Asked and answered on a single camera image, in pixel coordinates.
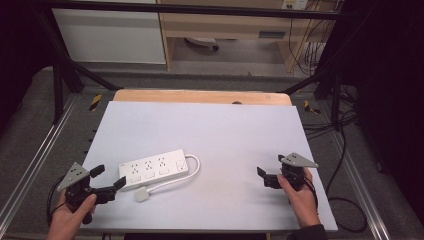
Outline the white cabinet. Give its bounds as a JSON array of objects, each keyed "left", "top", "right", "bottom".
[{"left": 51, "top": 7, "right": 167, "bottom": 65}]

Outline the wooden table board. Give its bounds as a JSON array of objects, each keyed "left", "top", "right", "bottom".
[{"left": 112, "top": 88, "right": 293, "bottom": 107}]

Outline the white power cable with plug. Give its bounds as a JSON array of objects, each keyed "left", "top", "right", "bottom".
[{"left": 133, "top": 153, "right": 201, "bottom": 204}]

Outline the person's right hand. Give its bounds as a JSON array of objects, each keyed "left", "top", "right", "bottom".
[{"left": 277, "top": 167, "right": 322, "bottom": 230}]

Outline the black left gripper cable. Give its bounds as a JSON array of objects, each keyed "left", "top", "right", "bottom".
[{"left": 46, "top": 175, "right": 68, "bottom": 228}]

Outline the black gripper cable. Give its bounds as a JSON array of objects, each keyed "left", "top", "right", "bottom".
[
  {"left": 303, "top": 175, "right": 320, "bottom": 209},
  {"left": 46, "top": 175, "right": 68, "bottom": 228}
]

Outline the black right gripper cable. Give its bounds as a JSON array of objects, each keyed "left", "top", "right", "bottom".
[{"left": 303, "top": 175, "right": 320, "bottom": 209}]

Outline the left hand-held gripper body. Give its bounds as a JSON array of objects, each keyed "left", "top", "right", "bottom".
[{"left": 56, "top": 162, "right": 118, "bottom": 212}]

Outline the hanging black cable bundle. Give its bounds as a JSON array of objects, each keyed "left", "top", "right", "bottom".
[{"left": 287, "top": 0, "right": 344, "bottom": 77}]

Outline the yellow black striped tape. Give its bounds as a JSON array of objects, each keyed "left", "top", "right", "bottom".
[
  {"left": 88, "top": 93, "right": 103, "bottom": 112},
  {"left": 303, "top": 99, "right": 322, "bottom": 115}
]

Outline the person's left hand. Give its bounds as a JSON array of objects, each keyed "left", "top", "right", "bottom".
[{"left": 49, "top": 191, "right": 98, "bottom": 235}]

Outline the black metal frame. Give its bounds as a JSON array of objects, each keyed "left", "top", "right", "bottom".
[{"left": 32, "top": 0, "right": 346, "bottom": 132}]

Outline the white wall socket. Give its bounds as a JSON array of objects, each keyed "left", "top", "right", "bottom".
[{"left": 280, "top": 0, "right": 310, "bottom": 11}]

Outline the white power strip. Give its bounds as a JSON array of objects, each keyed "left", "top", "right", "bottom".
[{"left": 118, "top": 148, "right": 190, "bottom": 192}]

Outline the aluminium floor rail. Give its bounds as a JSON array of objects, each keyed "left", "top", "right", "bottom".
[
  {"left": 0, "top": 94, "right": 80, "bottom": 228},
  {"left": 328, "top": 128, "right": 392, "bottom": 240}
]

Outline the light wooden desk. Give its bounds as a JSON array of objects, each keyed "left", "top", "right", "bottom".
[{"left": 156, "top": 0, "right": 336, "bottom": 73}]

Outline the long black floor cable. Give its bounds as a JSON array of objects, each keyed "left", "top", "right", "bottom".
[{"left": 301, "top": 84, "right": 369, "bottom": 234}]

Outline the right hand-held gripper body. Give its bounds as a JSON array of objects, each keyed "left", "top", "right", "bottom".
[{"left": 264, "top": 152, "right": 319, "bottom": 192}]

